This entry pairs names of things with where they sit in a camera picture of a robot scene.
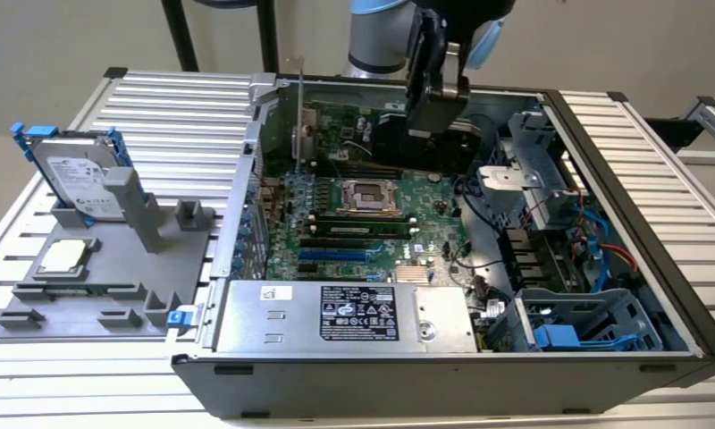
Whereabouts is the silver metal drive bracket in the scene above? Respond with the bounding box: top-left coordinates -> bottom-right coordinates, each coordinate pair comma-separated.
475,111 -> 591,231

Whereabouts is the green graphics card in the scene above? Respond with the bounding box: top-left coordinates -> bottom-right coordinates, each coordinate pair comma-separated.
286,54 -> 486,175

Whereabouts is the open black PC case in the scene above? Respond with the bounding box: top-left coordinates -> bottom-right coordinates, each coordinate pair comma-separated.
171,71 -> 715,420

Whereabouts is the black stand post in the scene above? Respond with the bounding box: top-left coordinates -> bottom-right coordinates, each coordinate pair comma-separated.
255,0 -> 282,75
160,0 -> 202,72

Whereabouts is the RAM stick with white label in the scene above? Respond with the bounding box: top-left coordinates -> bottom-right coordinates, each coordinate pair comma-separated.
308,222 -> 419,238

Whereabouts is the grey power supply unit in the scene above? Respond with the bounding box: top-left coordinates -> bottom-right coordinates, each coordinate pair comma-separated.
214,280 -> 478,354

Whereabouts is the silver CPU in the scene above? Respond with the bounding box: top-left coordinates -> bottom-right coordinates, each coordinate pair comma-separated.
39,240 -> 95,273

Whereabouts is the CPU socket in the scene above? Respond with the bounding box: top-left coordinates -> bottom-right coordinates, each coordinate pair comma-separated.
331,178 -> 402,215

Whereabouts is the hard disk in blue carrier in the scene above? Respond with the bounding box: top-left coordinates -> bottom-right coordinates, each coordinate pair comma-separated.
11,122 -> 133,225

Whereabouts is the grey metal disk bay cage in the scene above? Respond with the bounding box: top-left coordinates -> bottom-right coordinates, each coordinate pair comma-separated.
486,288 -> 665,354

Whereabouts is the black expansion slot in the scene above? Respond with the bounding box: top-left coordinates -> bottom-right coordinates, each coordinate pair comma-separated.
300,236 -> 395,251

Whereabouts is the blue plastic disk carrier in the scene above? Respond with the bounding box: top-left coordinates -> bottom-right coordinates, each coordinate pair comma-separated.
530,324 -> 641,354

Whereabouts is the silver chipset heatsink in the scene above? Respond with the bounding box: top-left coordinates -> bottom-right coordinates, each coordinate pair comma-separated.
396,266 -> 434,285

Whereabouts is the blue case latch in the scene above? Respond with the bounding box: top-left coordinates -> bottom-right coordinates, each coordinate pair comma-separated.
166,309 -> 191,335

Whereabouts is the grey parts rack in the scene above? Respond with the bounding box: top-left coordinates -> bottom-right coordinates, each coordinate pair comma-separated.
0,167 -> 226,343

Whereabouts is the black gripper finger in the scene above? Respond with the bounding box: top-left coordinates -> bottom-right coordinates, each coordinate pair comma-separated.
403,11 -> 473,139

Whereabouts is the red and yellow wire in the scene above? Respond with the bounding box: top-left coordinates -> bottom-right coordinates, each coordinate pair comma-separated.
601,243 -> 641,273

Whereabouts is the blue expansion slot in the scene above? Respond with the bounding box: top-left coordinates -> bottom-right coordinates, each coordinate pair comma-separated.
299,249 -> 378,265

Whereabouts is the green motherboard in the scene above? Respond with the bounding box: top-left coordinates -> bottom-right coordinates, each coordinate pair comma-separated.
262,160 -> 473,285

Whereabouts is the green RAM stick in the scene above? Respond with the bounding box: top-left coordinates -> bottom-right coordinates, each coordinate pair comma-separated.
44,283 -> 117,299

